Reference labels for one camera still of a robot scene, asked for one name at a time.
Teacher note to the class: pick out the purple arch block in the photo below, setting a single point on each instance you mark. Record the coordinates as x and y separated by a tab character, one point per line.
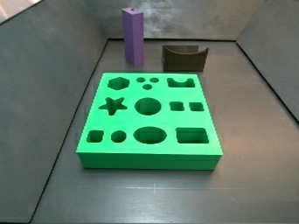
134	35

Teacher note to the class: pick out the green shape sorting board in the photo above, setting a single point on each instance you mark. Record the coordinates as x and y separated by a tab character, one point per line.
150	123

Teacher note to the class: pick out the dark brown arch holder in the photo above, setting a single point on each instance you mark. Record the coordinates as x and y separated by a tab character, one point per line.
183	58

